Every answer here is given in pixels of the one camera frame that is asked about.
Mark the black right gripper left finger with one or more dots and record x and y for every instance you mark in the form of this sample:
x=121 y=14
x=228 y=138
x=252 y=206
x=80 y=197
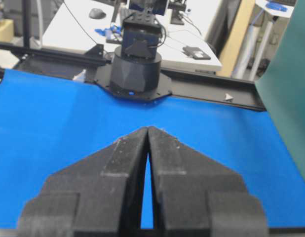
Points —
x=99 y=196

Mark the black computer mouse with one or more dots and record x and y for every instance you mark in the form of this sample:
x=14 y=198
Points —
x=97 y=14

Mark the black aluminium frame rail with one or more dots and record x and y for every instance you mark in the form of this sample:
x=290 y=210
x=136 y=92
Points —
x=184 y=84

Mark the small metal bracket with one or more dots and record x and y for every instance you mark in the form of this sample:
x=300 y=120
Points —
x=228 y=97

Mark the blue plastic parts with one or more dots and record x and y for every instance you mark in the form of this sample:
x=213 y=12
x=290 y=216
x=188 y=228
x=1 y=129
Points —
x=111 y=32

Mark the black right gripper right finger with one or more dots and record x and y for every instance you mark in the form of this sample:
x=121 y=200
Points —
x=195 y=196

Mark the green backdrop sheet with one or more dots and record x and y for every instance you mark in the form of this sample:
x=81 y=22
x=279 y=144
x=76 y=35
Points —
x=282 y=87

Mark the white desk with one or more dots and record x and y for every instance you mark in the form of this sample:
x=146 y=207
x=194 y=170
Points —
x=72 y=29

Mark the blue work mat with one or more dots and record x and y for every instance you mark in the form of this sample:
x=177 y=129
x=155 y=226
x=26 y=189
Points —
x=48 y=123

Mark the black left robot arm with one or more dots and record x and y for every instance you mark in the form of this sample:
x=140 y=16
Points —
x=136 y=64

